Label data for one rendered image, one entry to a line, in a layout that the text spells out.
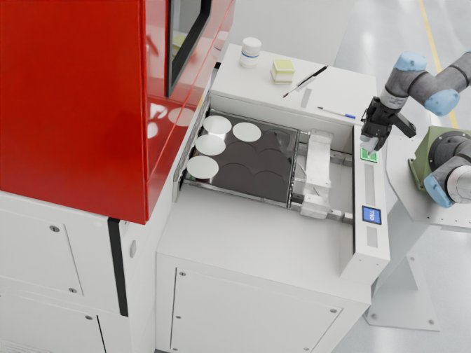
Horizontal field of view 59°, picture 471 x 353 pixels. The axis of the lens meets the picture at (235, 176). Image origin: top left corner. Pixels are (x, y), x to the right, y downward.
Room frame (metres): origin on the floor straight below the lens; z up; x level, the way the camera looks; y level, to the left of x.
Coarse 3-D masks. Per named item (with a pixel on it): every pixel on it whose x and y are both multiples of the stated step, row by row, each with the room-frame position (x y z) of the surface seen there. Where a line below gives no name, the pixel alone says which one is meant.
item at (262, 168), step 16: (208, 112) 1.19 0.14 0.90; (272, 128) 1.18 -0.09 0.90; (240, 144) 1.06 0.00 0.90; (256, 144) 1.08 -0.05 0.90; (272, 144) 1.09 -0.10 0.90; (288, 144) 1.11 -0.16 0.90; (224, 160) 0.97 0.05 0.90; (240, 160) 0.98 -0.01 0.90; (256, 160) 1.00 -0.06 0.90; (272, 160) 1.01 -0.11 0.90; (288, 160) 1.03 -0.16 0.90; (192, 176) 0.87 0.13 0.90; (224, 176) 0.90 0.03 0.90; (240, 176) 0.91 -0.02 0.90; (256, 176) 0.93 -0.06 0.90; (272, 176) 0.94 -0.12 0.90; (288, 176) 0.95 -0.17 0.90; (256, 192) 0.86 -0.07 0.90; (272, 192) 0.88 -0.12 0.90
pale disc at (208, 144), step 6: (198, 138) 1.05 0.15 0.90; (204, 138) 1.05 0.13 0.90; (210, 138) 1.06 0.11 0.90; (216, 138) 1.07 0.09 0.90; (198, 144) 1.02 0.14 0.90; (204, 144) 1.02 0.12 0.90; (210, 144) 1.03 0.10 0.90; (216, 144) 1.03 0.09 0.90; (222, 144) 1.04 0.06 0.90; (198, 150) 0.99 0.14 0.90; (204, 150) 1.00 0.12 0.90; (210, 150) 1.00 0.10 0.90; (216, 150) 1.01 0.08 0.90; (222, 150) 1.01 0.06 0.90
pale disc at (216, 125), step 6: (204, 120) 1.14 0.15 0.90; (210, 120) 1.15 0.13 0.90; (216, 120) 1.16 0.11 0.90; (222, 120) 1.16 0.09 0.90; (228, 120) 1.17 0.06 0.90; (204, 126) 1.11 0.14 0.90; (210, 126) 1.12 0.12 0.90; (216, 126) 1.13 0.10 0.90; (222, 126) 1.13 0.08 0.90; (228, 126) 1.14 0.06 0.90; (216, 132) 1.09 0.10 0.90; (222, 132) 1.10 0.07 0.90
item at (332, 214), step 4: (204, 188) 0.90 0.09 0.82; (220, 192) 0.90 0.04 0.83; (236, 196) 0.89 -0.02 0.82; (252, 200) 0.89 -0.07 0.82; (256, 200) 0.89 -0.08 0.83; (268, 204) 0.89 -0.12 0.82; (292, 204) 0.89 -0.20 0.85; (296, 204) 0.89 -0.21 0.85; (300, 204) 0.89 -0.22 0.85; (284, 208) 0.89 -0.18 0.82; (288, 208) 0.89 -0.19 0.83; (292, 208) 0.89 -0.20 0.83; (296, 208) 0.89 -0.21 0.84; (300, 208) 0.89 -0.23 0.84; (328, 212) 0.88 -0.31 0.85; (332, 212) 0.89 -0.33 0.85; (336, 212) 0.89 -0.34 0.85; (340, 212) 0.89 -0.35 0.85; (328, 216) 0.88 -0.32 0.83; (332, 216) 0.88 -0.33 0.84; (336, 216) 0.88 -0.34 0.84; (340, 216) 0.88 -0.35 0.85; (336, 220) 0.88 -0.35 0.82
